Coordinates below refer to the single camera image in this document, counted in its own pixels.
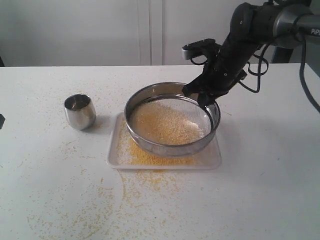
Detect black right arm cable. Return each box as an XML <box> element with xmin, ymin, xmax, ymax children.
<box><xmin>191</xmin><ymin>0</ymin><xmax>320</xmax><ymax>113</ymax></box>

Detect round steel mesh sieve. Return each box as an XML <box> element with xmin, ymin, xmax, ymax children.
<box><xmin>124</xmin><ymin>82</ymin><xmax>221</xmax><ymax>157</ymax></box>

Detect white rice grains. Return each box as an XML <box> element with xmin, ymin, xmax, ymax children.
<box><xmin>129</xmin><ymin>102</ymin><xmax>204</xmax><ymax>145</ymax></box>

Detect stainless steel cup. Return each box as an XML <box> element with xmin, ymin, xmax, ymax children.
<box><xmin>64</xmin><ymin>94</ymin><xmax>96</xmax><ymax>131</ymax></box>

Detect white rectangular plastic tray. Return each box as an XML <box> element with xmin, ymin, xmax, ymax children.
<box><xmin>106</xmin><ymin>111</ymin><xmax>223</xmax><ymax>171</ymax></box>

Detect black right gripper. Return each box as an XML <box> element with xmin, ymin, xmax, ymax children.
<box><xmin>182</xmin><ymin>47</ymin><xmax>248</xmax><ymax>108</ymax></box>

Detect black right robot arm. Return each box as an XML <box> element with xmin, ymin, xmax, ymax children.
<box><xmin>182</xmin><ymin>0</ymin><xmax>320</xmax><ymax>111</ymax></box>

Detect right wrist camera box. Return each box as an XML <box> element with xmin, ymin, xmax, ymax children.
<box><xmin>181</xmin><ymin>38</ymin><xmax>216</xmax><ymax>60</ymax></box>

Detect yellow millet pile on tray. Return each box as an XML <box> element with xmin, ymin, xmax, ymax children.
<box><xmin>116</xmin><ymin>117</ymin><xmax>218</xmax><ymax>166</ymax></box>

